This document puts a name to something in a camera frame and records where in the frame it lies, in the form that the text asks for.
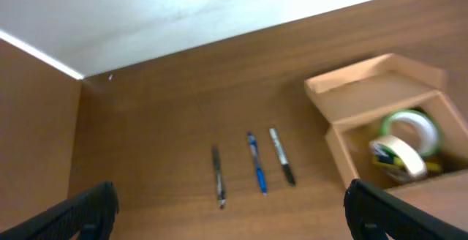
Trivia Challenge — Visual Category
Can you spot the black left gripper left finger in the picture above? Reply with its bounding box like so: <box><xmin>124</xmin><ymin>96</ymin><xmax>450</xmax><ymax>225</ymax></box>
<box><xmin>1</xmin><ymin>181</ymin><xmax>119</xmax><ymax>240</ymax></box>

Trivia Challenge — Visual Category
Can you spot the blue pen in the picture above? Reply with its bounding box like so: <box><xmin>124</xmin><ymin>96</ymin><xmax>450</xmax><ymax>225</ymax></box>
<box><xmin>247</xmin><ymin>132</ymin><xmax>268</xmax><ymax>195</ymax></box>

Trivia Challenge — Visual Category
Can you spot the cardboard box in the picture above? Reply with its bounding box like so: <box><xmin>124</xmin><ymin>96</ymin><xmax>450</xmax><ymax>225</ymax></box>
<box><xmin>304</xmin><ymin>53</ymin><xmax>467</xmax><ymax>189</ymax></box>

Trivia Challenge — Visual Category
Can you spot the green tape roll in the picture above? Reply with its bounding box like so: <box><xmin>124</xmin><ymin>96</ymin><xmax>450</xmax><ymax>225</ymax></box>
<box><xmin>379</xmin><ymin>109</ymin><xmax>442</xmax><ymax>158</ymax></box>

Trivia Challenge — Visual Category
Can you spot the black sharpie marker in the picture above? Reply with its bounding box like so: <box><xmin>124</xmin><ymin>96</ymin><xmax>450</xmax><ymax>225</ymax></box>
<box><xmin>269</xmin><ymin>128</ymin><xmax>296</xmax><ymax>187</ymax></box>

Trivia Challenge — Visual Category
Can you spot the yellow highlighter marker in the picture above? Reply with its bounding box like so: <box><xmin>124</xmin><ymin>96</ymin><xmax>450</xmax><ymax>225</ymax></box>
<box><xmin>372</xmin><ymin>155</ymin><xmax>442</xmax><ymax>173</ymax></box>

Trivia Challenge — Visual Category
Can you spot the white masking tape roll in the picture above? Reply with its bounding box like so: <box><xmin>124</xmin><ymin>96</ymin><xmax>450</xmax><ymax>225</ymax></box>
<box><xmin>369</xmin><ymin>135</ymin><xmax>429</xmax><ymax>184</ymax></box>

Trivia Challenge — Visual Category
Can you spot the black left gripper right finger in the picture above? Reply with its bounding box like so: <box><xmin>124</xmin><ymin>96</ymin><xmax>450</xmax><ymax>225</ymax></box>
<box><xmin>344</xmin><ymin>179</ymin><xmax>467</xmax><ymax>240</ymax></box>

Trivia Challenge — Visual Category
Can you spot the black silver pen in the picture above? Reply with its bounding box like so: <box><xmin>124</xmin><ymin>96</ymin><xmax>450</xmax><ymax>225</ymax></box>
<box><xmin>212</xmin><ymin>146</ymin><xmax>226</xmax><ymax>209</ymax></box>

